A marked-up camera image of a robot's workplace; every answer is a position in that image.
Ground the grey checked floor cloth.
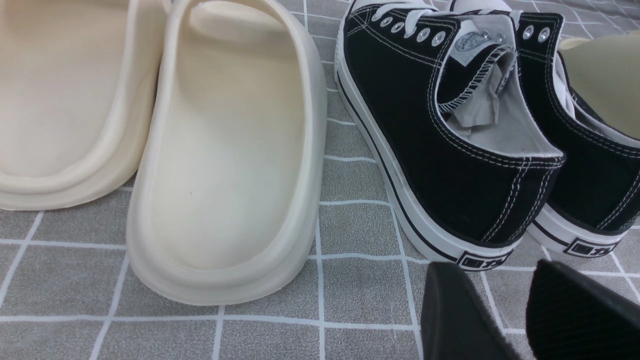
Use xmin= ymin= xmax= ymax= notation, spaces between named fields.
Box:
xmin=0 ymin=0 xmax=640 ymax=360

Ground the cream slipper far left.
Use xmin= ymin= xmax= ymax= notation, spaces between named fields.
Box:
xmin=0 ymin=0 xmax=172 ymax=211

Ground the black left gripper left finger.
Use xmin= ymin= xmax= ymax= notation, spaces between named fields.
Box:
xmin=421 ymin=262 xmax=520 ymax=360

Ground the cream slipper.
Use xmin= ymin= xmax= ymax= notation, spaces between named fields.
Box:
xmin=0 ymin=0 xmax=172 ymax=211
xmin=126 ymin=0 xmax=328 ymax=306

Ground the black canvas sneaker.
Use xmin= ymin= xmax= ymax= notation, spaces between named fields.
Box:
xmin=334 ymin=0 xmax=566 ymax=272
xmin=448 ymin=0 xmax=640 ymax=258

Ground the cream slipper inner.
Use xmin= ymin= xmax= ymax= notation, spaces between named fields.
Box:
xmin=126 ymin=0 xmax=328 ymax=306

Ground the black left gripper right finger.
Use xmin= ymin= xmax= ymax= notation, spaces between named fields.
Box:
xmin=526 ymin=259 xmax=640 ymax=360

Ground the olive green slipper left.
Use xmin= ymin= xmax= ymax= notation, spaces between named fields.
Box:
xmin=558 ymin=30 xmax=640 ymax=139

